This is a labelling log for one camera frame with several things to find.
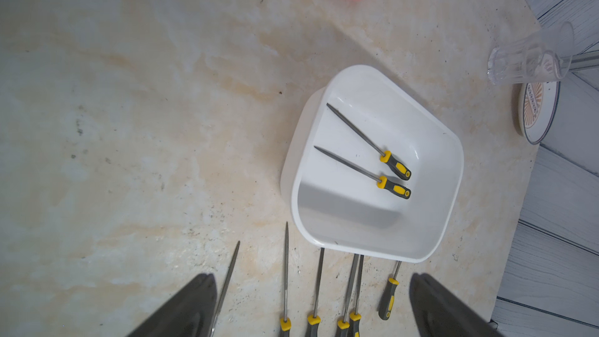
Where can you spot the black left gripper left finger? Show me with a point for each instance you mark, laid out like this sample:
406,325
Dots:
187,313

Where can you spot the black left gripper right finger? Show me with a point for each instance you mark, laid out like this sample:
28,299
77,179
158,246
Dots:
438,312

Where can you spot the white storage box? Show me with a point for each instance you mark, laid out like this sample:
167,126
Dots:
340,209

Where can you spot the orange patterned plate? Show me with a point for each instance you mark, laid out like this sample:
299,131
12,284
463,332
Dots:
536,109

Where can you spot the clear plastic cup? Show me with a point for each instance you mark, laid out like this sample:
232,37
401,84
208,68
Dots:
544,56

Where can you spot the file tool black handle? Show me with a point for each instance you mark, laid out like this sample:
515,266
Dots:
285,322

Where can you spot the right aluminium frame post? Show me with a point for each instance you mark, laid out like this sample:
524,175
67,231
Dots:
585,61

